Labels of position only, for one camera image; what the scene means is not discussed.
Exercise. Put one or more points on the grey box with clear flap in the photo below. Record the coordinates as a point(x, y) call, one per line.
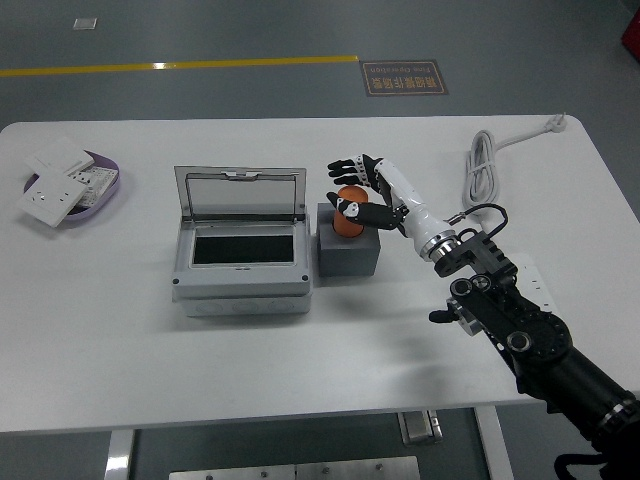
point(240, 290)

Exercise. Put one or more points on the grey cube with round hole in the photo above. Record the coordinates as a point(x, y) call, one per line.
point(345, 260)

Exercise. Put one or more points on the white table leg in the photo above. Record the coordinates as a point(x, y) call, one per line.
point(495, 445)
point(119, 455)

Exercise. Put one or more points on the grey metal bracket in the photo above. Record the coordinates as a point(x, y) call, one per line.
point(420, 427)

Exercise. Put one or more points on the grey metal base plate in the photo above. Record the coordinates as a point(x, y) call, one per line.
point(295, 470)

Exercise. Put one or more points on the white printed socket panel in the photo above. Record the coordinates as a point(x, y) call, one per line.
point(97, 180)

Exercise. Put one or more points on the red object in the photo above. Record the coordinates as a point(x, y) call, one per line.
point(632, 35)

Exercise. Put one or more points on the purple tray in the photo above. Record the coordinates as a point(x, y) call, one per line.
point(100, 207)

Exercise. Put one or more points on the white socket plate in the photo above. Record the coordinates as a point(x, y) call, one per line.
point(47, 200)

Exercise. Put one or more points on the small grey floor plate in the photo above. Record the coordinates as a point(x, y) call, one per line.
point(85, 23)

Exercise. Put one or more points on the white switch plate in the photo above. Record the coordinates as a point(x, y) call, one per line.
point(57, 155)

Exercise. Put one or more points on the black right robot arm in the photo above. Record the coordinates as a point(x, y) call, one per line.
point(540, 345)

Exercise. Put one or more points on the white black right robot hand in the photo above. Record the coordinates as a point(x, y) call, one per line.
point(420, 220)

